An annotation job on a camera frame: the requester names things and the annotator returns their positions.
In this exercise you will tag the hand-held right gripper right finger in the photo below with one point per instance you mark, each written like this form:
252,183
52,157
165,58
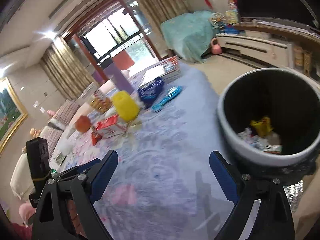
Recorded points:
223,177

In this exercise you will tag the small red wrapper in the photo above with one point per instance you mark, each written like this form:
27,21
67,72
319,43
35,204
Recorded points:
96,137

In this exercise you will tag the teal covered chair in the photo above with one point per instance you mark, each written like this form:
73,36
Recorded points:
190,35

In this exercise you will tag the yellow snack packet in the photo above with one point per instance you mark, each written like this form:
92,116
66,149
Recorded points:
262,127

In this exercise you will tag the pink cloth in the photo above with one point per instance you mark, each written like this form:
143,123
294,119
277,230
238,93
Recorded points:
26,215

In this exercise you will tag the red apple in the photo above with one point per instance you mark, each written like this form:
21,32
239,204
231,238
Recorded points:
82,123

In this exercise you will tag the blue snack packet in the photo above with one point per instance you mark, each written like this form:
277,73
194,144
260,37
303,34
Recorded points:
150,92

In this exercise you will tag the yellow plush bear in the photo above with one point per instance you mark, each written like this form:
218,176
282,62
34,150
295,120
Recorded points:
35,132

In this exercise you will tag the small green snack packet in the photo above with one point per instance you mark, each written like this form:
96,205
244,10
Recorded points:
60,158

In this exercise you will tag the woven basket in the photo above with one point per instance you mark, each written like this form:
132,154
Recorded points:
307,62

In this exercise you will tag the crushed green can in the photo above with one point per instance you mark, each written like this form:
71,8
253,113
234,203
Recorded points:
54,172

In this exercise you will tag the pink plush toy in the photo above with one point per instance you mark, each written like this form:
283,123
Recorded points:
50,112

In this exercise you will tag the purple thermos bottle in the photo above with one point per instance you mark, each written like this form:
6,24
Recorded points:
120,80

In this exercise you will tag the golden curtain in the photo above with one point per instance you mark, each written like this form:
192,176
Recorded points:
160,5
67,70

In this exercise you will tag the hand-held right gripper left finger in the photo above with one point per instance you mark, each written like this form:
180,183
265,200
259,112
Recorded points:
105,175

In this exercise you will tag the pink striped cushion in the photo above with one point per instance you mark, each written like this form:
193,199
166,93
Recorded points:
66,112
51,140

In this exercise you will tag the white television cabinet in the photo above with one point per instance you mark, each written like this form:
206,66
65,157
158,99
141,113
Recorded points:
250,45

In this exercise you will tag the white tissue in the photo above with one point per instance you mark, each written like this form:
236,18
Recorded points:
272,138

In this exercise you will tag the pale stacked jars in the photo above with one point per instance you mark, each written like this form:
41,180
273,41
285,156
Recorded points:
298,56

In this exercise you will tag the colourful toy house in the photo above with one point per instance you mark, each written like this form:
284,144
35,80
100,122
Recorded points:
231,15

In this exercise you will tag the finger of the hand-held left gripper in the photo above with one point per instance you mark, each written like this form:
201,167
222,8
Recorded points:
75,171

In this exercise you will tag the white trash bin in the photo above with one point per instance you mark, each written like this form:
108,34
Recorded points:
226,120

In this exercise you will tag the pink patterned sofa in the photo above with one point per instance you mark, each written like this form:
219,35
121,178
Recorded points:
22,175

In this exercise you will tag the gold framed picture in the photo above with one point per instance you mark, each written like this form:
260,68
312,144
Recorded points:
10,115

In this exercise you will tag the silver foil mat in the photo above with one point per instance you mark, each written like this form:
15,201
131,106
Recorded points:
292,197

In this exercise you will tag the clear jar of yellow balls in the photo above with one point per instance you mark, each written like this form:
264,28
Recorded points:
100,102

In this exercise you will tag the stack of books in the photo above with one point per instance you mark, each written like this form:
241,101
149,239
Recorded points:
167,67

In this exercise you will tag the red and white snack packet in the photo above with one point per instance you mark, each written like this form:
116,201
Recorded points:
110,126

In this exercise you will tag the pink kettlebell toy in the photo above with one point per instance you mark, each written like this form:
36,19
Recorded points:
216,48

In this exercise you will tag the wooden framed glass door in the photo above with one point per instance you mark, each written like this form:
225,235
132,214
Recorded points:
117,30

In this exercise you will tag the red hanging cloth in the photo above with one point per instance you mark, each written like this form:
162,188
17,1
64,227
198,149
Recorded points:
122,60

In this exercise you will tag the yellow foam fruit net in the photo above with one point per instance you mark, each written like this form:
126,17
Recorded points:
125,105

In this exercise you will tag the blue toy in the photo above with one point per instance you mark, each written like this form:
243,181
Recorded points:
228,29

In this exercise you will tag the ferris wheel toy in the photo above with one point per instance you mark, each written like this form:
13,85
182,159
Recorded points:
217,21

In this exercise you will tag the blue toy hairbrush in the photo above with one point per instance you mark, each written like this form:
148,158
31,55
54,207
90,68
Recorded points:
166,98

